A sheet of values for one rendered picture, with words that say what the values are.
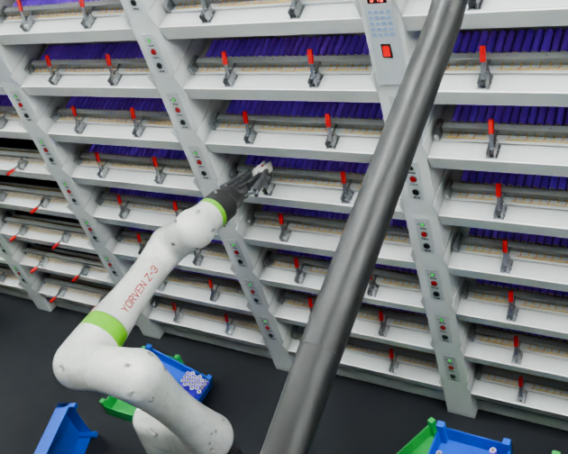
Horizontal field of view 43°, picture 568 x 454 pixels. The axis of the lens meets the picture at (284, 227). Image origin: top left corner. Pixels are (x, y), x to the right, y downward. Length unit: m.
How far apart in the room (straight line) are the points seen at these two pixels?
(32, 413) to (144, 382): 1.67
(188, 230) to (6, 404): 1.74
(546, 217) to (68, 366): 1.19
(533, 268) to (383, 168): 1.59
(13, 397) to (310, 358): 3.05
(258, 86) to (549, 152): 0.75
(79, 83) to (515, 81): 1.35
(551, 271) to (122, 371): 1.11
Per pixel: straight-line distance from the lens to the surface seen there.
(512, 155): 1.79
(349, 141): 1.95
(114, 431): 3.01
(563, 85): 1.66
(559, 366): 2.29
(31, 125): 2.71
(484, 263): 2.05
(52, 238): 3.21
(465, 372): 2.41
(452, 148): 1.84
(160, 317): 3.12
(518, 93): 1.67
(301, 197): 2.13
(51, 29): 2.35
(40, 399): 3.32
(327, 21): 1.74
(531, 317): 2.16
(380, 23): 1.68
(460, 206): 1.95
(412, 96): 0.48
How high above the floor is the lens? 2.10
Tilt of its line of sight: 36 degrees down
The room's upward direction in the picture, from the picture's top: 19 degrees counter-clockwise
